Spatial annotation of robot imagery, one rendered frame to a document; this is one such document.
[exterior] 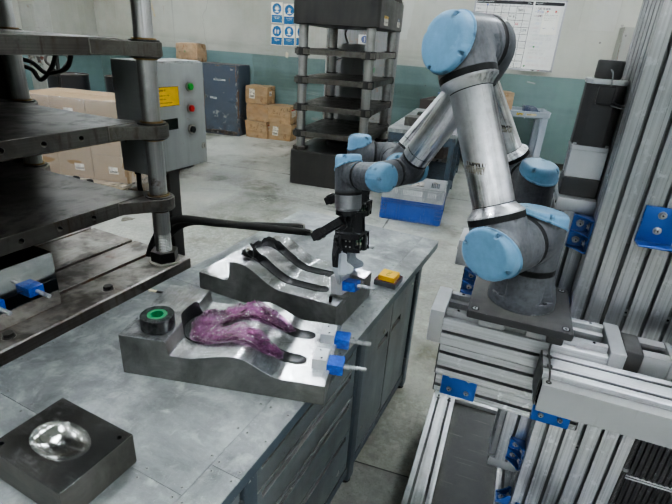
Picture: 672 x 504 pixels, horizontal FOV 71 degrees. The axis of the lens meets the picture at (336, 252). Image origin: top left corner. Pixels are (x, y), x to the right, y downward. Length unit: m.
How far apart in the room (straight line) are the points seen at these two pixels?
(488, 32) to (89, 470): 1.08
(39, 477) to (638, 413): 1.11
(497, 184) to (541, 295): 0.30
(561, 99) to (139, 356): 7.14
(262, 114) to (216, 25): 1.70
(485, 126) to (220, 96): 7.56
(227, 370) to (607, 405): 0.81
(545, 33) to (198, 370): 7.06
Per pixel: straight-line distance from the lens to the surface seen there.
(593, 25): 7.79
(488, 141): 0.99
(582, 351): 1.20
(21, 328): 1.60
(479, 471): 1.92
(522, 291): 1.13
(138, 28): 1.68
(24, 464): 1.05
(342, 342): 1.24
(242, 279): 1.49
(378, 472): 2.10
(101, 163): 5.31
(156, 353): 1.22
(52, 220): 1.62
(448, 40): 1.00
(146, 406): 1.19
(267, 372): 1.13
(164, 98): 1.90
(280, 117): 8.08
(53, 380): 1.33
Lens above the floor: 1.57
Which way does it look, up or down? 24 degrees down
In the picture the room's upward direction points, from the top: 4 degrees clockwise
